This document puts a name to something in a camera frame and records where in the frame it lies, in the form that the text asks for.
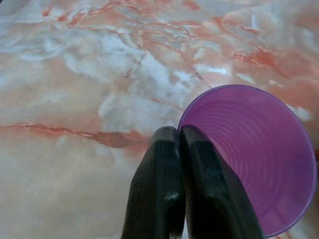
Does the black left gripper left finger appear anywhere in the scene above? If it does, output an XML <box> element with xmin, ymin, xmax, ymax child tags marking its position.
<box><xmin>120</xmin><ymin>125</ymin><xmax>186</xmax><ymax>239</ymax></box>

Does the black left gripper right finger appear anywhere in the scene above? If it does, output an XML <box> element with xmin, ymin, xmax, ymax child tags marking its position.
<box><xmin>180</xmin><ymin>123</ymin><xmax>266</xmax><ymax>239</ymax></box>

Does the purple plastic cup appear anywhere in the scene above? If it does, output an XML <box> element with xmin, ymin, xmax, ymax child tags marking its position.
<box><xmin>177</xmin><ymin>84</ymin><xmax>318</xmax><ymax>238</ymax></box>

